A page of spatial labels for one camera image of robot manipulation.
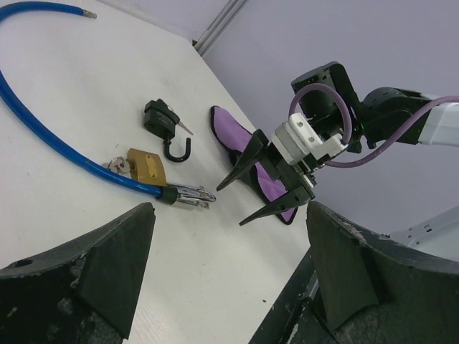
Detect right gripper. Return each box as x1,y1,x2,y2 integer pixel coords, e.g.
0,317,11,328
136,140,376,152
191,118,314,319
217,129,316,226

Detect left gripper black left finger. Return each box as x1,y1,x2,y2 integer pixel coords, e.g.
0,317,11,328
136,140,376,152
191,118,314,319
1,203,156,343

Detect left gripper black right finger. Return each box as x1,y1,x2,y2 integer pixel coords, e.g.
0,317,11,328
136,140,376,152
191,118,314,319
307,201,458,343

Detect long-shackle brass padlock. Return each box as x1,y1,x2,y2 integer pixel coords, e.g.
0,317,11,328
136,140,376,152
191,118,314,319
127,148,216,208

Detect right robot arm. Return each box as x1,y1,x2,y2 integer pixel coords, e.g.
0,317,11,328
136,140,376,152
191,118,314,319
210,62,458,224

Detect purple cloth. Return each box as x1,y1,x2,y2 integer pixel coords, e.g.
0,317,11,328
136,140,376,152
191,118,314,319
209,105,288,206

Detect black padlock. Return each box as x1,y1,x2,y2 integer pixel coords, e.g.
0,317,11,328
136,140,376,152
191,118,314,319
143,98,191,163

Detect long padlock keys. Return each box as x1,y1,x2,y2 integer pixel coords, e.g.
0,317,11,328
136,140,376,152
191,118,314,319
106,156,131,174

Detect blue cable lock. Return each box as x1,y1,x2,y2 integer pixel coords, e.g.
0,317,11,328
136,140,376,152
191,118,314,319
1,1,216,206

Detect aluminium frame rail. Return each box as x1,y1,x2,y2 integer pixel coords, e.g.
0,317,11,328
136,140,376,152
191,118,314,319
193,0,248,57

